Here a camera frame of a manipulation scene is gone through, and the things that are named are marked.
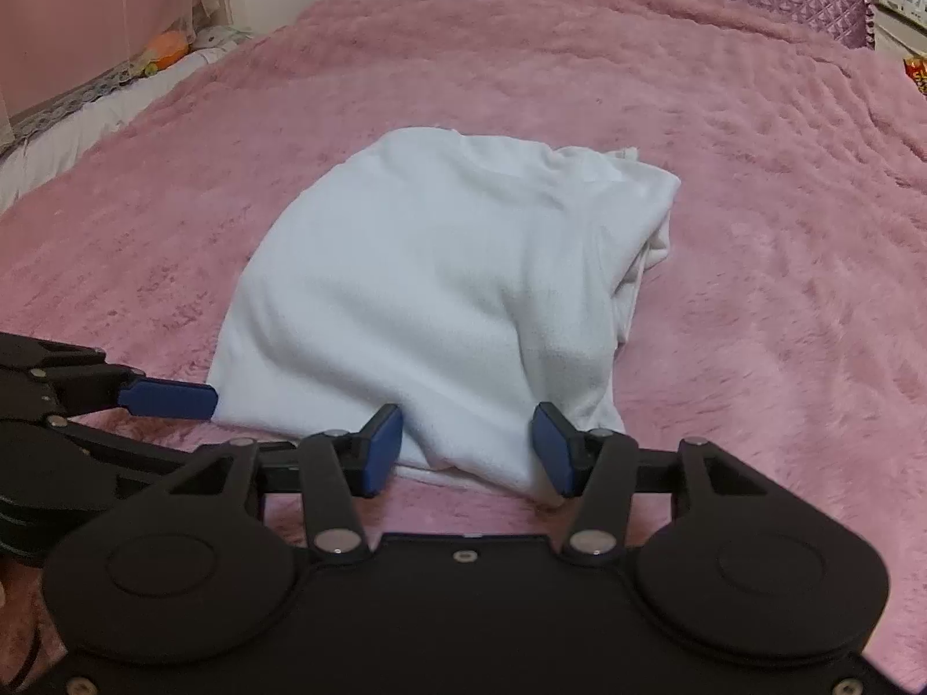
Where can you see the white bed sheet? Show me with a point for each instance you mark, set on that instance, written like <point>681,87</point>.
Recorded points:
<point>72,130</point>

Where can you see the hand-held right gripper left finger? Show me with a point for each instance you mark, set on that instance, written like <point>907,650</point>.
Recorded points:
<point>380,449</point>

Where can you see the white long-sleeve shirt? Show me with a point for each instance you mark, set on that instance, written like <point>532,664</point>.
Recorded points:
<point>434,268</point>

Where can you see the pink fluffy blanket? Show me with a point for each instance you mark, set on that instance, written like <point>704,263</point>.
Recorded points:
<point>760,232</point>

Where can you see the orange plush toy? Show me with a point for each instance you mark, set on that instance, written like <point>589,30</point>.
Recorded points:
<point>168,47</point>

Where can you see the patterned white pillow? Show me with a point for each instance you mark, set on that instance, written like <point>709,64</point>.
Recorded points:
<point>221,36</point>

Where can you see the pink curtain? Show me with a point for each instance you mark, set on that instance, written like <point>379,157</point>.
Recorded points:
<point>87,7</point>

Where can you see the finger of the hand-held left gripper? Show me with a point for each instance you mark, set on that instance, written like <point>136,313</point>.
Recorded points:
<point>166,399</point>
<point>123,449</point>

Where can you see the red yellow snack packet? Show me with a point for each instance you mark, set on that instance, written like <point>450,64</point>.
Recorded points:
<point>918,72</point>

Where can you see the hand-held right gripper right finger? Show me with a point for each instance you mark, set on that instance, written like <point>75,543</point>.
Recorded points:
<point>552,452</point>

